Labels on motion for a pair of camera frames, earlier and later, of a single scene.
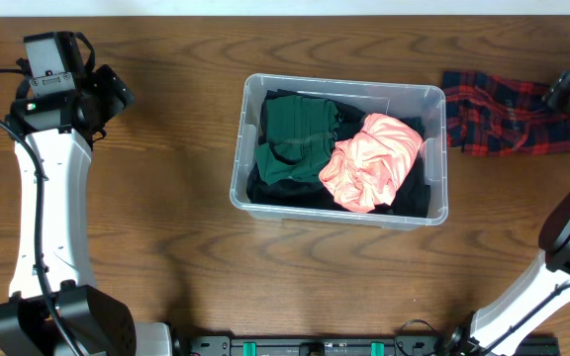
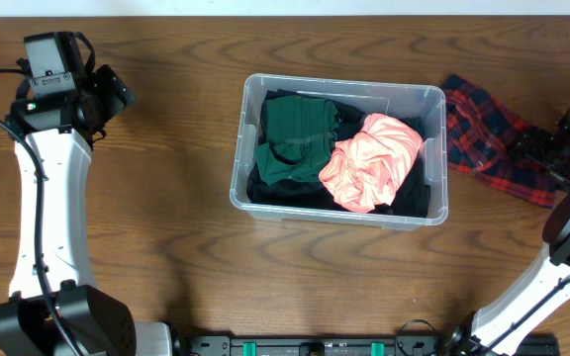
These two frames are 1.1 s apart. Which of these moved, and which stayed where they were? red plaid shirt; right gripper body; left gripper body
Moved: red plaid shirt; right gripper body
Stayed: left gripper body
